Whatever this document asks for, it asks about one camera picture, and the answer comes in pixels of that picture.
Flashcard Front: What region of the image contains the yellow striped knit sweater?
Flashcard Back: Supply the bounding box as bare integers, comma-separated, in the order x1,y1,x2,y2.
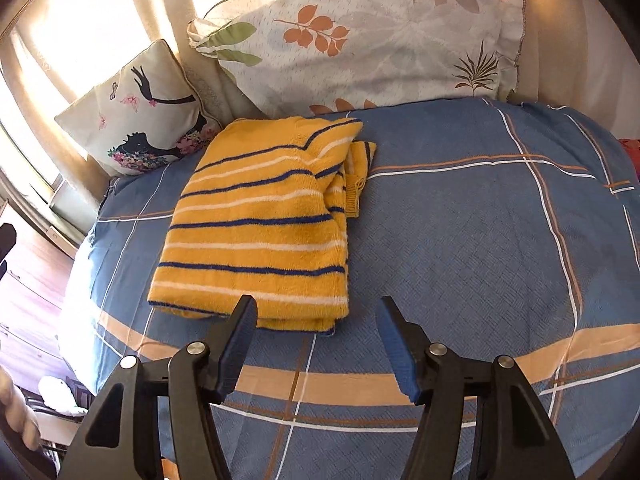
148,117,376,333

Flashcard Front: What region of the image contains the person's left hand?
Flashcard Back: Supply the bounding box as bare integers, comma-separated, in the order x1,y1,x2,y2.
0,368,41,452

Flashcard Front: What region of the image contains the white cushion with girl print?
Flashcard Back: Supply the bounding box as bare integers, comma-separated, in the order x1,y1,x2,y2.
55,39,221,177

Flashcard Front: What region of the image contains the blue plaid bedspread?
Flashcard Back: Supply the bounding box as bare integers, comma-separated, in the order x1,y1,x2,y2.
60,96,640,480

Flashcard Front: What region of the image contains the red cloth item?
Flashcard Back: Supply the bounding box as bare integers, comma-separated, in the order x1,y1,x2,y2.
620,139,640,178

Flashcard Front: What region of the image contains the floral leaf print pillow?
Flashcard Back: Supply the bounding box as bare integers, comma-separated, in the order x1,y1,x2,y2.
186,0,524,118

